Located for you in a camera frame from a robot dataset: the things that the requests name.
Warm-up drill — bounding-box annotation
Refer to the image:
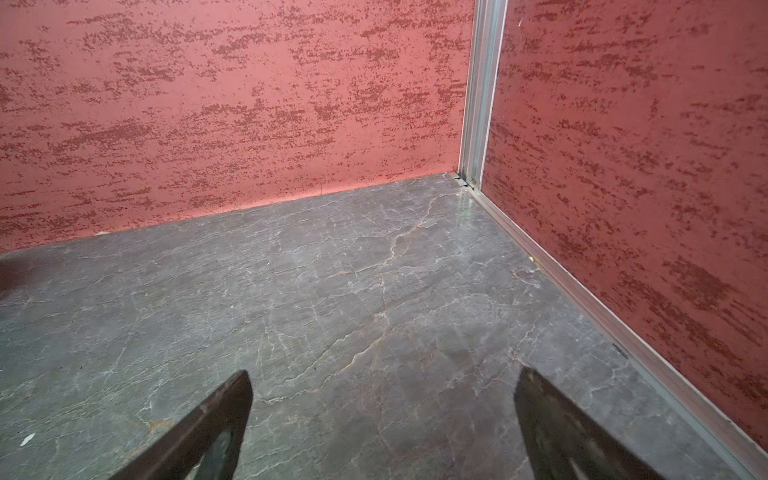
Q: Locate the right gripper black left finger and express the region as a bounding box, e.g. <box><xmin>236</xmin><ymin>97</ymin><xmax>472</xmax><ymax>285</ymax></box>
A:
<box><xmin>113</xmin><ymin>370</ymin><xmax>253</xmax><ymax>479</ymax></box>

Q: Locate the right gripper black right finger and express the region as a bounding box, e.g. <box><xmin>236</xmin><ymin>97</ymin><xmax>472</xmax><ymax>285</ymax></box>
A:
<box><xmin>514</xmin><ymin>366</ymin><xmax>662</xmax><ymax>479</ymax></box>

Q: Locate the aluminium corner post right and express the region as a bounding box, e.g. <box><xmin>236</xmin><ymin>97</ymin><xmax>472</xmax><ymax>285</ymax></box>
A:
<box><xmin>458</xmin><ymin>0</ymin><xmax>509</xmax><ymax>191</ymax></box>

